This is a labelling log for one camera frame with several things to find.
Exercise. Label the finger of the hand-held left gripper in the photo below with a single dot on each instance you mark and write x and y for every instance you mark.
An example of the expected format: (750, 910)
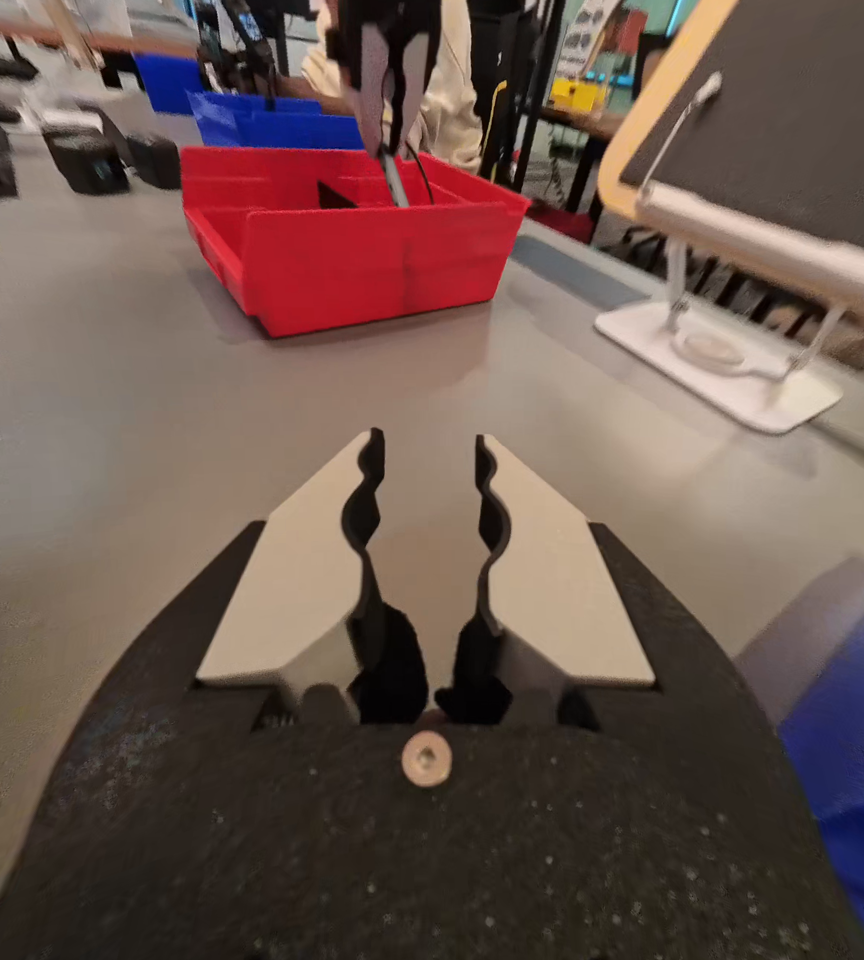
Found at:
(372, 82)
(413, 75)

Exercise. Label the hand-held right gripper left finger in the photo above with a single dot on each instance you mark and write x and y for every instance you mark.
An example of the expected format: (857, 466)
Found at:
(289, 592)

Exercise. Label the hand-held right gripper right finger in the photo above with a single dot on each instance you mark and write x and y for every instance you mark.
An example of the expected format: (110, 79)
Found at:
(559, 592)

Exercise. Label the red storage bin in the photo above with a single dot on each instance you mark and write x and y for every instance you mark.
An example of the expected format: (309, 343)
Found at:
(372, 255)

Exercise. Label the dark grey desk hatch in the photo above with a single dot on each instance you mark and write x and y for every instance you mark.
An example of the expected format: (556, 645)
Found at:
(574, 266)

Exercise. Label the blue background bins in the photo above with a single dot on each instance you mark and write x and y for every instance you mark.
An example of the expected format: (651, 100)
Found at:
(251, 120)

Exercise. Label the yellow plastic bin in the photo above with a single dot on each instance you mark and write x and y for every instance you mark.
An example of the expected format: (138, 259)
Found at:
(578, 94)

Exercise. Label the red bag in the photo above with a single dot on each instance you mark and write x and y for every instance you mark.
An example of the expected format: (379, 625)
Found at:
(559, 221)

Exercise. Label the black box device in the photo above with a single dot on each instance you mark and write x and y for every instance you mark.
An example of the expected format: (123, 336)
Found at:
(90, 161)
(155, 159)

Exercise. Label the white board stand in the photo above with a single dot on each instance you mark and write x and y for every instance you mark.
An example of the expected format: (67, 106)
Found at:
(732, 360)

